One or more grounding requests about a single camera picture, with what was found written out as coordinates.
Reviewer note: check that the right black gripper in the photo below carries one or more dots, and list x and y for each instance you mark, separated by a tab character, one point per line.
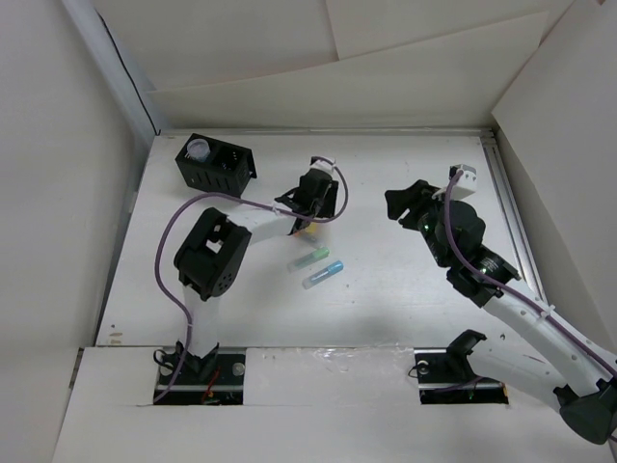
416	197

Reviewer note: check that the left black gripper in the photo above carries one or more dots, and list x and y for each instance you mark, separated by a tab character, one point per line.
326	210

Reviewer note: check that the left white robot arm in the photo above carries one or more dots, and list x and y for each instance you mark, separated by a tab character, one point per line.
209	259

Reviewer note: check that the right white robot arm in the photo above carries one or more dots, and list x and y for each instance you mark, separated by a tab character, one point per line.
576	377

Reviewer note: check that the orange highlighter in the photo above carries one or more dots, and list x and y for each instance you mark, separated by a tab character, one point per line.
308	238

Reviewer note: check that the green highlighter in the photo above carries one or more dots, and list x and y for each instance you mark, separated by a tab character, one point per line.
308	259

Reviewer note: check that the blue highlighter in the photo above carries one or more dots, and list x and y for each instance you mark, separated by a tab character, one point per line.
322	275

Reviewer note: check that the black two-compartment organizer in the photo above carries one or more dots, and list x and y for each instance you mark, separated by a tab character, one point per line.
228	169

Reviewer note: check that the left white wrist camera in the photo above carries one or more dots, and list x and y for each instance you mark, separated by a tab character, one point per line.
323	164

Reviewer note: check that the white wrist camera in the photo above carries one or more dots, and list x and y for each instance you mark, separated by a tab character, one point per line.
465	181
323	164

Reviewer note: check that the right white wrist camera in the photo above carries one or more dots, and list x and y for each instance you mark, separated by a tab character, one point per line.
465	181

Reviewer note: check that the aluminium rail right edge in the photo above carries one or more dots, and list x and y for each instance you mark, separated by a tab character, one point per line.
523	256

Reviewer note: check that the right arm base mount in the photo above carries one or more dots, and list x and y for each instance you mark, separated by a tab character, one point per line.
444	375

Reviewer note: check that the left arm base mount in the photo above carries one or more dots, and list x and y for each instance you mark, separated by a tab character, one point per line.
214	380

